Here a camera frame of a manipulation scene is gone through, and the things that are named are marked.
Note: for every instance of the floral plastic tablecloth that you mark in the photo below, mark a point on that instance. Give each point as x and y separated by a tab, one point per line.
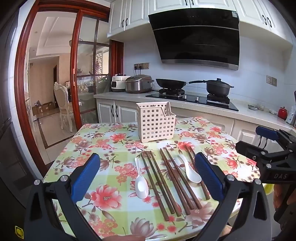
111	166

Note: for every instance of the red jar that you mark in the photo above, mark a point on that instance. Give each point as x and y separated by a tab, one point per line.
282	113

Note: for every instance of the glass sliding door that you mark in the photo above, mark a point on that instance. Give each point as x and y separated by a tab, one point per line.
74	69

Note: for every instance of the white kitchen counter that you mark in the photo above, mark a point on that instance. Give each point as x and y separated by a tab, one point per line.
106	110

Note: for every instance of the brown cardboard box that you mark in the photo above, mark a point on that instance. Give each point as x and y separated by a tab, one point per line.
38	108
49	105

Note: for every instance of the white upper cabinet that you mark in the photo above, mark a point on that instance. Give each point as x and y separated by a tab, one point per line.
127	18
185	4
259	16

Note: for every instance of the golden wall outlet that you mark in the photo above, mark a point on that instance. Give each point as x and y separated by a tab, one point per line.
271	80
141	66

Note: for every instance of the small metal bowl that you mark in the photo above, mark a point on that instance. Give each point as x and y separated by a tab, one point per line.
252	107

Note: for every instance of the set of brown chopsticks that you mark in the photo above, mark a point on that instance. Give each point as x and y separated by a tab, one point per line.
176	185

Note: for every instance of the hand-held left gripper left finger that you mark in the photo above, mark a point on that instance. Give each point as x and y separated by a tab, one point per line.
85	176

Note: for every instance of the person's right hand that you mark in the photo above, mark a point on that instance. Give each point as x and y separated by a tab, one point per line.
279	194

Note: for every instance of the white perforated plastic utensil basket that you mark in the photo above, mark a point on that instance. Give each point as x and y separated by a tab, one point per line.
152	122

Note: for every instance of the black wok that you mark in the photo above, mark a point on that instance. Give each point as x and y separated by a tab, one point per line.
171	83

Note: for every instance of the silver rice cooker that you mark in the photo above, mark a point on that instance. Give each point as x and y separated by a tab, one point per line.
137	85

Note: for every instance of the black lidded cooking pot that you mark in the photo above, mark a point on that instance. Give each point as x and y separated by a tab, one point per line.
218	89

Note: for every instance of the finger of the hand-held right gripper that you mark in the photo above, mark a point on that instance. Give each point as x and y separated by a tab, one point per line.
266	133
249	148

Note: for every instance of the black glass range hood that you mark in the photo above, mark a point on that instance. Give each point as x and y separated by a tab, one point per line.
196	39

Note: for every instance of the white pressure cooker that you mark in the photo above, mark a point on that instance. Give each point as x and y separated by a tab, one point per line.
118	84

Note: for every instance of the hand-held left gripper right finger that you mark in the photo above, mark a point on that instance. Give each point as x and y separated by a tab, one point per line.
208	178

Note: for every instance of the red wooden door frame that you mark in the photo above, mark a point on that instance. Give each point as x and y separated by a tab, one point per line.
22	69

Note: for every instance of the white ceramic soup spoon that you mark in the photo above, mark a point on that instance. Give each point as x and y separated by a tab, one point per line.
141	187
193	176

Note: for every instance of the black glass gas stove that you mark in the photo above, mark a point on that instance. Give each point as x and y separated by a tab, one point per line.
196	100

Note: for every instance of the white ornate dining chair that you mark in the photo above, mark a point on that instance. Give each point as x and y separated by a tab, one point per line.
61	99

